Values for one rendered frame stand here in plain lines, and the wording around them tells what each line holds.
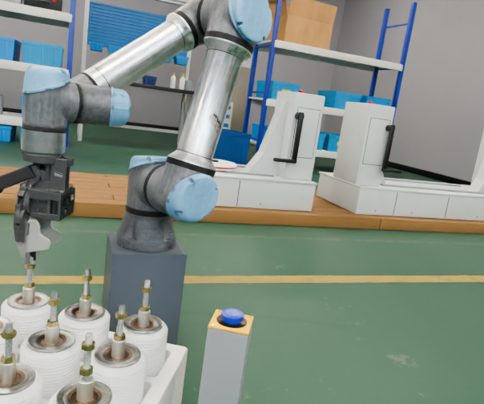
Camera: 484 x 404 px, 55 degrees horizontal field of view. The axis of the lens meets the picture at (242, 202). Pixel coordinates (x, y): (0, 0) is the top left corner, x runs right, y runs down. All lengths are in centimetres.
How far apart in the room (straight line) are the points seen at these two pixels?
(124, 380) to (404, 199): 281
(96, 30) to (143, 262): 556
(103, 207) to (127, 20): 431
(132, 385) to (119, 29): 599
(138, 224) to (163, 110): 794
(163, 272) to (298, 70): 890
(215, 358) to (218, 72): 60
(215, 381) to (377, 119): 259
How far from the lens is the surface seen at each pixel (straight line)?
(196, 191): 103
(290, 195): 293
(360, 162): 321
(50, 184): 93
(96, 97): 93
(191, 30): 117
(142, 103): 901
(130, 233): 120
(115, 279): 118
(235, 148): 521
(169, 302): 123
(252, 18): 109
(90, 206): 257
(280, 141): 302
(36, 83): 90
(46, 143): 90
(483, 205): 390
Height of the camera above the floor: 68
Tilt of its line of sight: 12 degrees down
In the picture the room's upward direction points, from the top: 8 degrees clockwise
